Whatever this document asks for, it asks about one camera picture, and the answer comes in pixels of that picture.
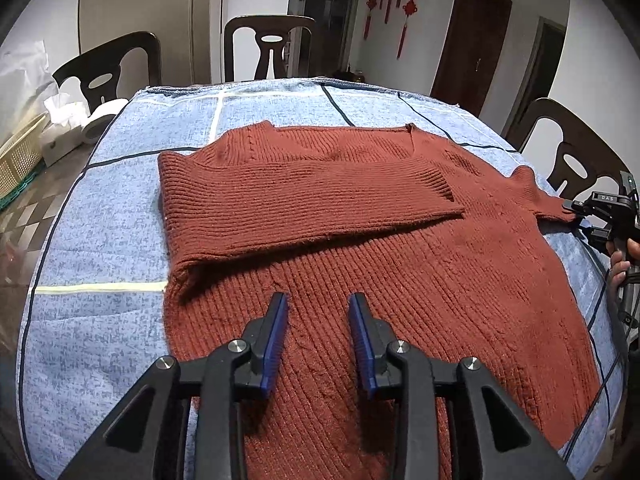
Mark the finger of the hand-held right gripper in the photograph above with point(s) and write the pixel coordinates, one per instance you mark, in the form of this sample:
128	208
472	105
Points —
575	205

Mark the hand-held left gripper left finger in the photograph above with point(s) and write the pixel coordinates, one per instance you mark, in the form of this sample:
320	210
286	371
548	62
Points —
277	340

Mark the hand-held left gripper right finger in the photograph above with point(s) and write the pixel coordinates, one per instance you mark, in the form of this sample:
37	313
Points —
361	345

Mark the rust knit sweater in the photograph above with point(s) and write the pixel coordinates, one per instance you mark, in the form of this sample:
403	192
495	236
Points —
350	240

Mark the person's right hand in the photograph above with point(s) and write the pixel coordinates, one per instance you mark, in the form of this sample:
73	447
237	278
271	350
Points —
620	266

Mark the dark wooden chair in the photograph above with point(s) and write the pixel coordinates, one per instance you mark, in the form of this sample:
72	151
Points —
550	130
240	45
127	54

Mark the brown wooden door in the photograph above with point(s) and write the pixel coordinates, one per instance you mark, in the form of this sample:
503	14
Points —
470	40

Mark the blue checked tablecloth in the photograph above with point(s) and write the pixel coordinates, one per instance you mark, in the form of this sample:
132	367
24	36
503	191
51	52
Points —
100	240

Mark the white paper roll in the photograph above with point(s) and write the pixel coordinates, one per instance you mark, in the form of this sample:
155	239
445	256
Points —
102	120

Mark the white tissue box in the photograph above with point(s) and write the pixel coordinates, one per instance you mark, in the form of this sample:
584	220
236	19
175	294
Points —
60	135

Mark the yellow woven basket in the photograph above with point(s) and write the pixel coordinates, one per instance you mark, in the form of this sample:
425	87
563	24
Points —
20	155

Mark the white plastic bag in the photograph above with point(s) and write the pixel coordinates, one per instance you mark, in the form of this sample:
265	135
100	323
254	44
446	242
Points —
25	80

